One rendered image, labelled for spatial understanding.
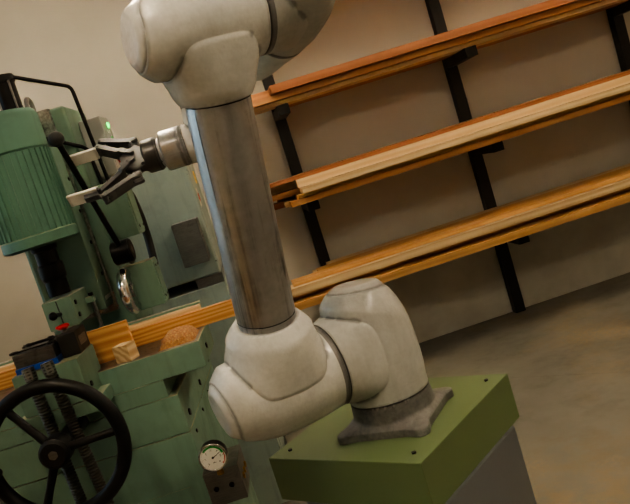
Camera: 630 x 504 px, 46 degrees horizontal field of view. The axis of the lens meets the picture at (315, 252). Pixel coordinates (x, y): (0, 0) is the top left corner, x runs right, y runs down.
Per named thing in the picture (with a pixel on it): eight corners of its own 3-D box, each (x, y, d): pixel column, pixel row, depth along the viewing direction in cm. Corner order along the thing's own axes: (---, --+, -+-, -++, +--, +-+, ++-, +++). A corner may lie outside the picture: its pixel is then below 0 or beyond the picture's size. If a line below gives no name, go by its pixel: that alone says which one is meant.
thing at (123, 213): (110, 243, 191) (90, 187, 189) (117, 239, 200) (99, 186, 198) (141, 233, 191) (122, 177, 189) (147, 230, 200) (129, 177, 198)
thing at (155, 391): (-7, 453, 161) (-13, 436, 161) (25, 420, 182) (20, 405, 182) (168, 396, 162) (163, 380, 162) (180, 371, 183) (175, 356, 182)
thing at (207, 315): (-13, 395, 175) (-19, 379, 175) (-10, 392, 177) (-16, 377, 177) (237, 315, 177) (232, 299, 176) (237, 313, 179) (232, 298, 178)
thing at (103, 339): (48, 380, 169) (36, 348, 168) (50, 379, 170) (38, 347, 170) (136, 352, 169) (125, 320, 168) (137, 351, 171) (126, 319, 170)
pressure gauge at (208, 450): (206, 484, 158) (193, 449, 157) (207, 476, 162) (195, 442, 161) (234, 474, 158) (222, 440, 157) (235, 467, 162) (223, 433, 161)
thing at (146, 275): (132, 313, 191) (117, 269, 190) (137, 308, 198) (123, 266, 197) (167, 302, 191) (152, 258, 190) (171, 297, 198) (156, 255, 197)
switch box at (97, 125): (97, 179, 199) (77, 122, 197) (105, 179, 209) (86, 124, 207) (119, 172, 199) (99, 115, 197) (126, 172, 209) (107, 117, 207)
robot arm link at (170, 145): (190, 147, 170) (165, 155, 170) (177, 116, 163) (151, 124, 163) (195, 172, 164) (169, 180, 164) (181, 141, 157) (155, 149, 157)
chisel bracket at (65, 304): (52, 339, 171) (40, 304, 170) (69, 326, 185) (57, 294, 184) (83, 329, 171) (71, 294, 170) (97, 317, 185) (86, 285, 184)
